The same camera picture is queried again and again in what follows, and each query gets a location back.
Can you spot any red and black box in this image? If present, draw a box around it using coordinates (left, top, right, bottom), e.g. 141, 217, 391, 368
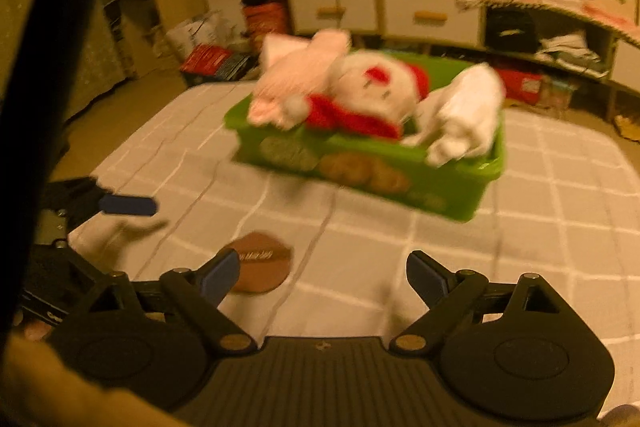
180, 44, 257, 87

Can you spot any wooden cabinet white drawer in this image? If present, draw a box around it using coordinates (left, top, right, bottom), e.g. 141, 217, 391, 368
375, 0, 484, 49

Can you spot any brown round coaster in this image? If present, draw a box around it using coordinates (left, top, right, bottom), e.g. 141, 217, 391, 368
221, 231, 293, 294

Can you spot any long low curved sideboard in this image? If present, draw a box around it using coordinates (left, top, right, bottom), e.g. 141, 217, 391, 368
483, 6, 639, 95

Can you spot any red box under sideboard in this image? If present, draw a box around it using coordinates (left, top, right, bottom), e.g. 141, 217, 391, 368
497, 69, 542, 106

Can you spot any white plush with red bow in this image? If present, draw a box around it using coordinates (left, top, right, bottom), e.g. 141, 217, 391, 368
247, 28, 430, 141

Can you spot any black bag in sideboard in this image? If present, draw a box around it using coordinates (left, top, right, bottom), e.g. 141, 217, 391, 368
485, 8, 539, 54

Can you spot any green plastic bin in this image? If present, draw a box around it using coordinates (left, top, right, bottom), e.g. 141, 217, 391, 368
224, 51, 504, 221

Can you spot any orange printed bag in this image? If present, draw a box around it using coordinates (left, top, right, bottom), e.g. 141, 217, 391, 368
242, 2, 291, 54

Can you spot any white cloth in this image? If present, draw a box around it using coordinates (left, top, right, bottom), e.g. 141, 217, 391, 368
401, 62, 506, 167

